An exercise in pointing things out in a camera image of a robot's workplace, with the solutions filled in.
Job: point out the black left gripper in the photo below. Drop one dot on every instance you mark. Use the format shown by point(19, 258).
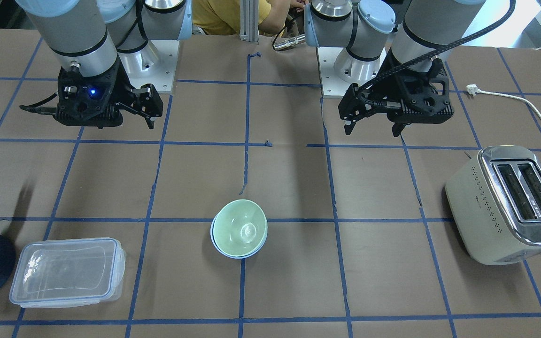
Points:
point(377, 91)

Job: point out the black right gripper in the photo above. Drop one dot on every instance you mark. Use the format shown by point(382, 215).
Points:
point(121, 86)

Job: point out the blue bowl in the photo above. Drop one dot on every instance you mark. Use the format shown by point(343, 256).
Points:
point(238, 243)

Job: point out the green bowl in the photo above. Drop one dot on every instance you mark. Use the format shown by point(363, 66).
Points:
point(241, 211)

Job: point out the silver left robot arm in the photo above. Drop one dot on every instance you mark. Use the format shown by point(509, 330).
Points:
point(429, 28)

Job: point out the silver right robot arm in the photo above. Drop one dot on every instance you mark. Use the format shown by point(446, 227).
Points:
point(101, 46)

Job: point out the person in yellow shirt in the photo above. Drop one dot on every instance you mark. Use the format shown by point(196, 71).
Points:
point(222, 17)

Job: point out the white silver toaster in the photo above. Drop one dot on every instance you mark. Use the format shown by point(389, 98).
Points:
point(495, 199)

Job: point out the clear plastic food container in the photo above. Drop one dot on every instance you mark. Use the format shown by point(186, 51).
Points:
point(68, 273)

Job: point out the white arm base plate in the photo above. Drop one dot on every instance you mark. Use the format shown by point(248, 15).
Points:
point(155, 64)
point(338, 70)

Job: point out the aluminium frame post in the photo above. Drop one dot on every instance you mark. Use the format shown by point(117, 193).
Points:
point(249, 21)

